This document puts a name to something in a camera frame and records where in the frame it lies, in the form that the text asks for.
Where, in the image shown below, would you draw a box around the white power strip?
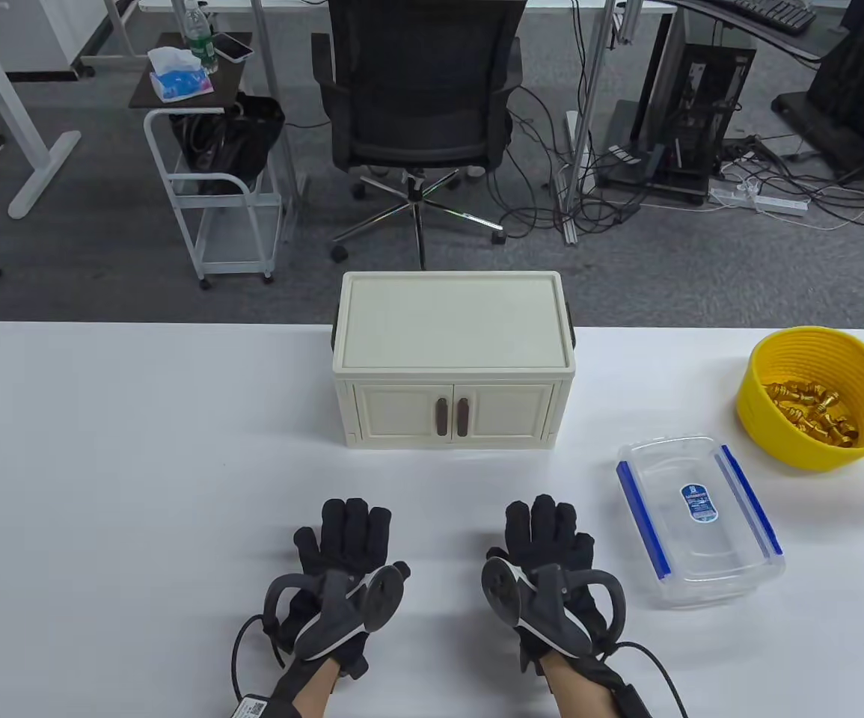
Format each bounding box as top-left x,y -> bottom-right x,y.
708,187 -> 809,218

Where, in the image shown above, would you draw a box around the person's right forearm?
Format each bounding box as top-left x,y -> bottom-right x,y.
544,658 -> 627,718

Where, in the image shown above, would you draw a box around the person's left hand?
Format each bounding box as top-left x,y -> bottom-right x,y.
276,497 -> 411,680

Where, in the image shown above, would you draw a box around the grey right hand controller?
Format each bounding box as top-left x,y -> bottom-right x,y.
481,557 -> 627,659

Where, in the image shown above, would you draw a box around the black mesh office chair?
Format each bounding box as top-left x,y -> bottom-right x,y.
310,0 -> 526,271

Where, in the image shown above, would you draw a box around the cream plastic cabinet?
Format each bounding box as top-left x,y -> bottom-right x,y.
329,271 -> 578,449

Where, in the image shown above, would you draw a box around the person's right hand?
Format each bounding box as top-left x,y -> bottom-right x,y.
485,494 -> 627,674

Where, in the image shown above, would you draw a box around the black keyboard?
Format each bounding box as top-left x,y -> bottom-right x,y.
723,0 -> 818,34

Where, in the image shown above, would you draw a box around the pile of gold chess pieces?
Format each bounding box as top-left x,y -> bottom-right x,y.
762,380 -> 860,448

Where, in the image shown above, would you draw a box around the grey hand controller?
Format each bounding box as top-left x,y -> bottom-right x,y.
263,562 -> 410,663
481,557 -> 627,659

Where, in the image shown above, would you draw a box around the black curved desk top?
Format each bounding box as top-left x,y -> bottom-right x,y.
671,0 -> 844,62

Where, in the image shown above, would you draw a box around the white smartphone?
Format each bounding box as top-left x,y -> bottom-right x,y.
211,34 -> 254,63

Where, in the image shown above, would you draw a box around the long white desk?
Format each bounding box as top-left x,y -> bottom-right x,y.
138,0 -> 678,16

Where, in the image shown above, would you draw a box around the silver aluminium post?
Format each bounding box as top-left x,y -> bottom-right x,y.
560,0 -> 619,246

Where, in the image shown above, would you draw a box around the yellow woven basket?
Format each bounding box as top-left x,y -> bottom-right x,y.
736,327 -> 864,472

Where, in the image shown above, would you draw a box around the black computer tower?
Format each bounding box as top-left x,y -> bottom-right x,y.
630,43 -> 758,199

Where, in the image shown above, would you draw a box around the clear plastic box blue clips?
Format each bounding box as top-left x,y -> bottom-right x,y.
616,436 -> 786,610

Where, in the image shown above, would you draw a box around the white drawer unit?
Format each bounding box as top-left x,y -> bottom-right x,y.
0,0 -> 96,79

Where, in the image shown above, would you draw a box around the clear box lid blue label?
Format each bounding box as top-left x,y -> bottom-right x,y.
619,438 -> 776,580

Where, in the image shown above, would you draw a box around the blue tissue pack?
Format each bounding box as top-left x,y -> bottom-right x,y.
147,46 -> 215,102

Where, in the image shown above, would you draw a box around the black right wrist sensor box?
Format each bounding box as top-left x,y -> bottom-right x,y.
611,673 -> 657,718

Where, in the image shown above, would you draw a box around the white desk with T-leg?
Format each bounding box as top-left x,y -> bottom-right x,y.
0,0 -> 82,220

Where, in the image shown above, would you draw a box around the person's left forearm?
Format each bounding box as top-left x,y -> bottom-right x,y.
275,658 -> 343,718

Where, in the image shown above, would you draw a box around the grey left hand controller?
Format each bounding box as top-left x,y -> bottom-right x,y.
263,562 -> 410,663

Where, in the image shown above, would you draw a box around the black bag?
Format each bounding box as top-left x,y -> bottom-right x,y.
170,93 -> 287,195

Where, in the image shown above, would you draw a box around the green label water bottle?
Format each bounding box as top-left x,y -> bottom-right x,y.
181,0 -> 219,74

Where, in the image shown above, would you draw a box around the white rolling cart brown top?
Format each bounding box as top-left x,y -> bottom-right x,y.
129,31 -> 287,291

